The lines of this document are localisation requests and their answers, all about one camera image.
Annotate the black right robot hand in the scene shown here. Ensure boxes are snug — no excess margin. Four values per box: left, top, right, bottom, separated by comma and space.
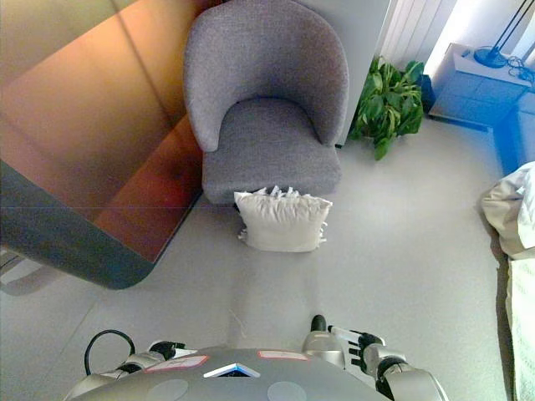
328, 324, 385, 369

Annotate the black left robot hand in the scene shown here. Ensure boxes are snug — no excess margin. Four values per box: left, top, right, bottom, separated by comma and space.
148, 340, 187, 360

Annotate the white fringed pillow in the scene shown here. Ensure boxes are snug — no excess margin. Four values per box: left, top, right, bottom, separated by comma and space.
232, 183, 334, 254

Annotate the silver right robot leg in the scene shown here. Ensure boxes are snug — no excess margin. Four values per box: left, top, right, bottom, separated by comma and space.
301, 332, 346, 371

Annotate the grey robot torso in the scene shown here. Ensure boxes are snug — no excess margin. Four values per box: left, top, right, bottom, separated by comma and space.
62, 348, 377, 401

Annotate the white bedding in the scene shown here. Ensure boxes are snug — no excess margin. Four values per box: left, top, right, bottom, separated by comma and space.
495, 254, 535, 401

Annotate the beige crumpled blanket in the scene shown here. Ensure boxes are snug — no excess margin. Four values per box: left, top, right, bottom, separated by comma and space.
479, 160, 535, 260

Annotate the brown wooden table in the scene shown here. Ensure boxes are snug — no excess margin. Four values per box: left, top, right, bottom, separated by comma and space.
0, 0, 235, 292

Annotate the green leafy houseplant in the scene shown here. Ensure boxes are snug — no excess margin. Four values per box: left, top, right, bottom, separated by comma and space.
349, 56, 425, 162

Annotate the dark plant pot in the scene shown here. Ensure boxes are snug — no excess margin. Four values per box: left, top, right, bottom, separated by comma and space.
417, 74, 436, 114

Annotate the white low cabinet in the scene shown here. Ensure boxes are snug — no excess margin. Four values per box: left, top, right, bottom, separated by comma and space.
428, 41, 535, 135

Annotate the grey fabric armchair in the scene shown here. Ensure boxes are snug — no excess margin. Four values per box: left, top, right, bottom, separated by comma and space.
182, 0, 350, 206

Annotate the black floor lamp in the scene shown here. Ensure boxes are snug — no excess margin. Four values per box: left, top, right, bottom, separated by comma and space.
473, 0, 528, 69

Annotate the white curtain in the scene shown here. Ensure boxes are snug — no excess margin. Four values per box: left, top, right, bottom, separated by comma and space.
378, 0, 448, 63

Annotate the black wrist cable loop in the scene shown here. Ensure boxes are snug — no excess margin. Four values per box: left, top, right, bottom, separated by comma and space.
84, 329, 137, 377

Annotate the black tangled cable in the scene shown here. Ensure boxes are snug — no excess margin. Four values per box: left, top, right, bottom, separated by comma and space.
505, 53, 535, 81

